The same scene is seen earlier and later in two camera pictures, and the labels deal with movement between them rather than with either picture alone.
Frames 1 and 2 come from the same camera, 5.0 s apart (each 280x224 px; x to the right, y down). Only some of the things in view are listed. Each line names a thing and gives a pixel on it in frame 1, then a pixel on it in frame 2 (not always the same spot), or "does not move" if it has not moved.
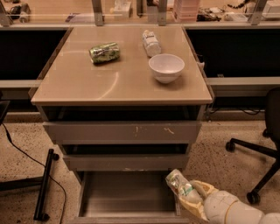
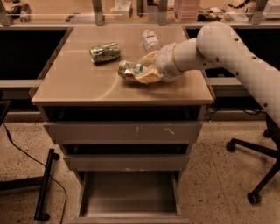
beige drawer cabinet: (125, 102) does not move
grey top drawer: (122, 124) does not move
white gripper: (219, 206) to (165, 63)
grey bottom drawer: (127, 197) does not move
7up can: (180, 185) to (129, 71)
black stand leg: (39, 182) does not move
